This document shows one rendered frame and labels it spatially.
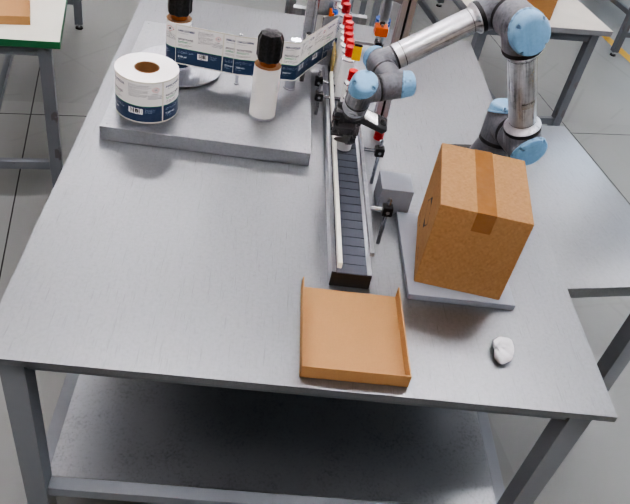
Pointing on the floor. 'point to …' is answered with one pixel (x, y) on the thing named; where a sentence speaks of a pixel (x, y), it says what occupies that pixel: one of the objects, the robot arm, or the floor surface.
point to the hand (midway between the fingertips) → (348, 140)
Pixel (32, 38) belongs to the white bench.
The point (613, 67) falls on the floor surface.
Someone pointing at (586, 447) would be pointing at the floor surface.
